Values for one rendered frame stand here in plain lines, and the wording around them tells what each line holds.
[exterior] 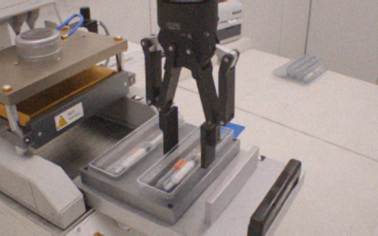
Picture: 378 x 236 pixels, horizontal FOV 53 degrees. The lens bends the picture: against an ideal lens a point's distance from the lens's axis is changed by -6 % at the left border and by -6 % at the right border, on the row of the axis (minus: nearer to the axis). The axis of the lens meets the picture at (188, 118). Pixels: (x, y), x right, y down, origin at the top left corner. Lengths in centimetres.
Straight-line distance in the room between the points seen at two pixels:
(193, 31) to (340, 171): 68
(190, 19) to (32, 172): 32
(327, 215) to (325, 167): 18
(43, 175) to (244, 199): 29
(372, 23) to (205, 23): 255
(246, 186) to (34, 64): 39
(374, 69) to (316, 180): 211
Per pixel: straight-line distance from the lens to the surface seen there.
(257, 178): 62
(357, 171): 107
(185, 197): 54
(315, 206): 93
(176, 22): 47
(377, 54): 302
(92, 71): 76
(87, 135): 81
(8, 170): 64
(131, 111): 79
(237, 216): 55
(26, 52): 70
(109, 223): 66
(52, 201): 59
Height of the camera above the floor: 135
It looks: 30 degrees down
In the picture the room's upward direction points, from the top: straight up
